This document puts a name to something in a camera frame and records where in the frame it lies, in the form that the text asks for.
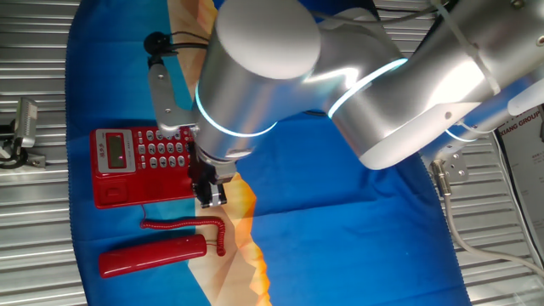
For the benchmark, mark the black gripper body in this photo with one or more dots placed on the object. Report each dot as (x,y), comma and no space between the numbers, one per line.
(202,168)

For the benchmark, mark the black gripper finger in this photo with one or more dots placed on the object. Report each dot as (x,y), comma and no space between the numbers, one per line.
(219,195)
(203,195)

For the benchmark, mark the red telephone handset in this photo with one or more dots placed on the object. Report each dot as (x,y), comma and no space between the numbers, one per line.
(149,255)

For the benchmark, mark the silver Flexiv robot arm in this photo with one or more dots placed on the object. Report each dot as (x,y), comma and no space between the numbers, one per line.
(382,106)

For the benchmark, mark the red telephone base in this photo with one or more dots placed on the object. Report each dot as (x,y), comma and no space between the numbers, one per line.
(123,187)

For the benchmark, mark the blue landscape print cloth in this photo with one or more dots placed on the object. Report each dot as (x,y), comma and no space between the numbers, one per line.
(340,234)

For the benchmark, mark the white printed sign board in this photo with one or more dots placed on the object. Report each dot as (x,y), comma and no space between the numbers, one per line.
(527,149)

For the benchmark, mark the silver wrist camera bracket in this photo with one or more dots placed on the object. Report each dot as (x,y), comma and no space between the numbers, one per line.
(163,102)

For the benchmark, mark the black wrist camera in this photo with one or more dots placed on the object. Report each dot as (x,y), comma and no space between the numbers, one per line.
(156,43)

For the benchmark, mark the black camera clamp mount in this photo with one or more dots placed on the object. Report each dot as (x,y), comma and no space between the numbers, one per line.
(17,159)

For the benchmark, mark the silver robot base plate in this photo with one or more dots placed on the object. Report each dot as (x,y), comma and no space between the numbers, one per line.
(457,168)

